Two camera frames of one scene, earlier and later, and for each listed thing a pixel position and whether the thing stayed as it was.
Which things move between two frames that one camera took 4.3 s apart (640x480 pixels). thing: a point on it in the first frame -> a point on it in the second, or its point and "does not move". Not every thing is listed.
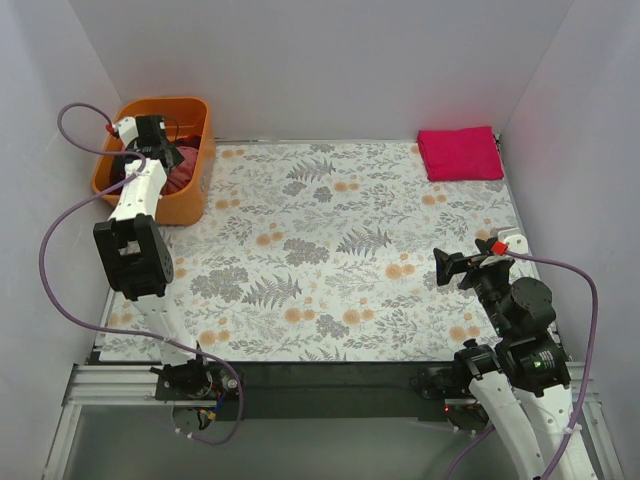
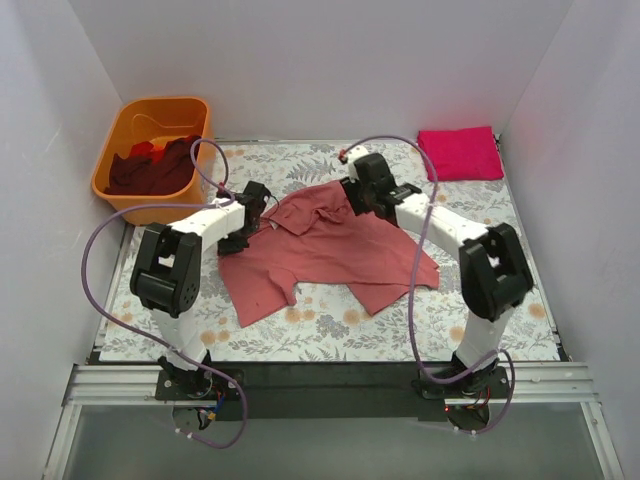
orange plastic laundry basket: x=186 y=116 does not move
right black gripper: x=476 y=266 -> x=351 y=191
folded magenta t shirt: x=462 y=154 does not move
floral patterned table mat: x=324 y=252 does not move
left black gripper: x=163 y=151 -> x=233 y=242
